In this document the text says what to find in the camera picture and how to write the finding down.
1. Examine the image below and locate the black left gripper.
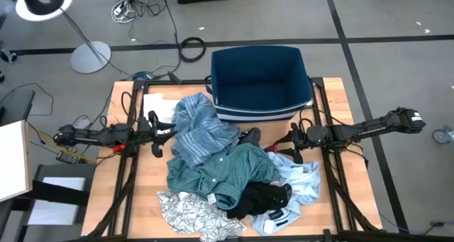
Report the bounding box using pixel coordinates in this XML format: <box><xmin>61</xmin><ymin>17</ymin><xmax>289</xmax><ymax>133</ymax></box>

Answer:
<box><xmin>136</xmin><ymin>110</ymin><xmax>178</xmax><ymax>158</ymax></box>

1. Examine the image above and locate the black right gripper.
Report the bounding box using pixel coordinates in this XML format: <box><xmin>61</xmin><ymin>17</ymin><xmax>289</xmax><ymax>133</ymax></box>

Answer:
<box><xmin>275</xmin><ymin>122</ymin><xmax>309</xmax><ymax>165</ymax></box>

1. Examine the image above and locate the white cloth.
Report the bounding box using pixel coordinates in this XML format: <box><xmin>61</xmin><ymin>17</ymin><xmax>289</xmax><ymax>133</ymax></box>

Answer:
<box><xmin>143</xmin><ymin>92</ymin><xmax>182</xmax><ymax>135</ymax></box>

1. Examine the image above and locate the pale blue shirt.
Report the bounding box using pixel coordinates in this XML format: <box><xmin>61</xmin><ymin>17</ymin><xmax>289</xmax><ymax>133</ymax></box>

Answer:
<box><xmin>248</xmin><ymin>151</ymin><xmax>322</xmax><ymax>236</ymax></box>

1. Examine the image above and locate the dark grey Puma garment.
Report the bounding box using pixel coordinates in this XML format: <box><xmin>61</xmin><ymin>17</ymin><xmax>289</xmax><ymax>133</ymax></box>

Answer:
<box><xmin>230</xmin><ymin>127</ymin><xmax>262</xmax><ymax>149</ymax></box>

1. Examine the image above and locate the blue striped garment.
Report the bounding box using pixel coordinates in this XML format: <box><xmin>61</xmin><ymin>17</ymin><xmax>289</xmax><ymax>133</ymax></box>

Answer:
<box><xmin>171</xmin><ymin>92</ymin><xmax>242</xmax><ymax>170</ymax></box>

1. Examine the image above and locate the green dotted button shirt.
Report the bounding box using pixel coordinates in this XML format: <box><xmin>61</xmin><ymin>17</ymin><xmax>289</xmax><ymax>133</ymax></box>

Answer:
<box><xmin>166</xmin><ymin>142</ymin><xmax>281</xmax><ymax>211</ymax></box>

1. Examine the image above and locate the white black leaf-print garment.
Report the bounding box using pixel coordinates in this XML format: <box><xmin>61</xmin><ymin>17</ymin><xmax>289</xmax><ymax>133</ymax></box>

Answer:
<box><xmin>157</xmin><ymin>190</ymin><xmax>248</xmax><ymax>242</ymax></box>

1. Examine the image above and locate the white power adapter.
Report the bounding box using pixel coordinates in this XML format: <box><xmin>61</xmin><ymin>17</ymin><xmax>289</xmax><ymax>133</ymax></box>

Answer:
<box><xmin>72</xmin><ymin>118</ymin><xmax>92</xmax><ymax>129</ymax></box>

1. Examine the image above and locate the black power supply box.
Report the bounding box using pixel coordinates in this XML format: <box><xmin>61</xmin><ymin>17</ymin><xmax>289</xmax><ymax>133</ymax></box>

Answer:
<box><xmin>55</xmin><ymin>150</ymin><xmax>86</xmax><ymax>165</ymax></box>

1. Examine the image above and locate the white floor lamp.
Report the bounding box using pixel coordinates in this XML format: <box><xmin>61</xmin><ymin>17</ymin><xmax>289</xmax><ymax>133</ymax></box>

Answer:
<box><xmin>14</xmin><ymin>0</ymin><xmax>112</xmax><ymax>75</ymax></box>

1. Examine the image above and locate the grey shelf cart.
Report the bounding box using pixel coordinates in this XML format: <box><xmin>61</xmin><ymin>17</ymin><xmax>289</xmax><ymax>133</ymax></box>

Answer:
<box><xmin>10</xmin><ymin>163</ymin><xmax>96</xmax><ymax>242</ymax></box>

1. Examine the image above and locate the white power strip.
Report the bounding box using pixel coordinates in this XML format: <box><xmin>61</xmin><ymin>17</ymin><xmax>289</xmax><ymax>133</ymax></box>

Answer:
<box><xmin>111</xmin><ymin>0</ymin><xmax>138</xmax><ymax>24</ymax></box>

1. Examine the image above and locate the grey caster wheel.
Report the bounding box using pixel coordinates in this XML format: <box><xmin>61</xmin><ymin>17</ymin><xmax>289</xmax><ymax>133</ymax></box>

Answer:
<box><xmin>432</xmin><ymin>126</ymin><xmax>454</xmax><ymax>145</ymax></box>

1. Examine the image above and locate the white board with wooden edge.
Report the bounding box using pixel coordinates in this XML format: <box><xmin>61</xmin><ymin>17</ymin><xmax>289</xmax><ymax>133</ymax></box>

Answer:
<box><xmin>0</xmin><ymin>120</ymin><xmax>33</xmax><ymax>203</ymax></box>

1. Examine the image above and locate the black wheeled equipment foot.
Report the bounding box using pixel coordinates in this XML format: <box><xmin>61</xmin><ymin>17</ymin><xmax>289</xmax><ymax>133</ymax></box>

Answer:
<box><xmin>0</xmin><ymin>45</ymin><xmax>18</xmax><ymax>64</ymax></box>

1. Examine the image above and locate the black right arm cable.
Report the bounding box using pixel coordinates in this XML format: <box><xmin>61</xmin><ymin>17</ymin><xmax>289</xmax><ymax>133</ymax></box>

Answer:
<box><xmin>299</xmin><ymin>106</ymin><xmax>343</xmax><ymax>129</ymax></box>

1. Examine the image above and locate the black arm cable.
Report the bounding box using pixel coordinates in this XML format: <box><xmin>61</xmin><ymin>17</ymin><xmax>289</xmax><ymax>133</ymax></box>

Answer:
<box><xmin>299</xmin><ymin>106</ymin><xmax>343</xmax><ymax>129</ymax></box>
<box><xmin>121</xmin><ymin>91</ymin><xmax>138</xmax><ymax>128</ymax></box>

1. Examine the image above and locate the black aluminium table frame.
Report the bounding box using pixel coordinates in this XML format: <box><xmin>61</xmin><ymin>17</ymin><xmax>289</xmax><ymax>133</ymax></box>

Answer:
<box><xmin>83</xmin><ymin>77</ymin><xmax>383</xmax><ymax>242</ymax></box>

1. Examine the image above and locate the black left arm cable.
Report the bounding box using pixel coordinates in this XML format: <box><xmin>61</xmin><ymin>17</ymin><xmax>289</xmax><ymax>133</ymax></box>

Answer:
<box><xmin>121</xmin><ymin>91</ymin><xmax>138</xmax><ymax>128</ymax></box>

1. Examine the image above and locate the blue cable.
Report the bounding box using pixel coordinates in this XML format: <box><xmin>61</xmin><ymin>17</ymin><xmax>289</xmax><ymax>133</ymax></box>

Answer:
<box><xmin>133</xmin><ymin>71</ymin><xmax>153</xmax><ymax>82</ymax></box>

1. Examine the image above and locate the coiled black cable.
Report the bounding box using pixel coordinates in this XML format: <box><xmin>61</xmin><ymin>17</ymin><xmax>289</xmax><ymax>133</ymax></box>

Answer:
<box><xmin>179</xmin><ymin>36</ymin><xmax>207</xmax><ymax>63</ymax></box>

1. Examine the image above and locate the yellow cable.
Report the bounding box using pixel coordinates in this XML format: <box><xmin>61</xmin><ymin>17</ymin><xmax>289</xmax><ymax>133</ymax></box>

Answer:
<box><xmin>35</xmin><ymin>128</ymin><xmax>96</xmax><ymax>164</ymax></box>

